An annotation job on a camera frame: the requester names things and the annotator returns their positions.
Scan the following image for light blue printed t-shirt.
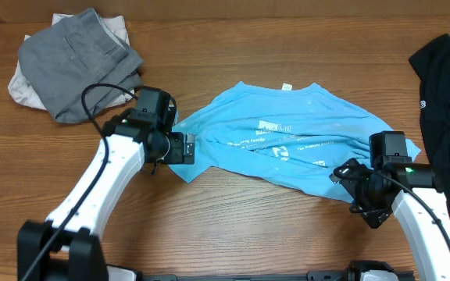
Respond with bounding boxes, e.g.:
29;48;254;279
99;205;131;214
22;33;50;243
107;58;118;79
168;80;422;204

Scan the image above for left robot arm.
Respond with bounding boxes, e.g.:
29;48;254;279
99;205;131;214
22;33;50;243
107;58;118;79
17;86;195;280

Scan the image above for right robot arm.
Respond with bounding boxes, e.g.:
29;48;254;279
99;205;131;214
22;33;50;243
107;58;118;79
330;131;450;280

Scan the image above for grey folded trousers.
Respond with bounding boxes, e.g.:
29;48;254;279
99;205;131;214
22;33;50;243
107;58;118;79
18;8;143;123

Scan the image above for beige folded garment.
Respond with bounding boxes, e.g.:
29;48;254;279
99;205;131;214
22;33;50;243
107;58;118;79
8;13;132;111

